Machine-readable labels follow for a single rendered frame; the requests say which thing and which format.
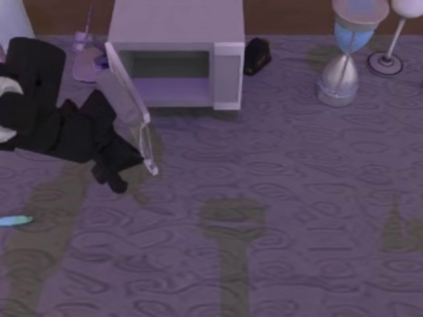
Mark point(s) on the small teal blade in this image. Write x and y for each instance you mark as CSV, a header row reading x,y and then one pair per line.
x,y
15,221

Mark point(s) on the white microwave oven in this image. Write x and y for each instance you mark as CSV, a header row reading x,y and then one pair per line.
x,y
175,23

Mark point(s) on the blue and silver hourglass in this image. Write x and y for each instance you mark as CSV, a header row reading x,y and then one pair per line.
x,y
343,66

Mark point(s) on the white globe table lamp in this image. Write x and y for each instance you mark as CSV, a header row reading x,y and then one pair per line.
x,y
393,39

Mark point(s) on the small black box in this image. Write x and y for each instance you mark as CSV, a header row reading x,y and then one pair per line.
x,y
257,56

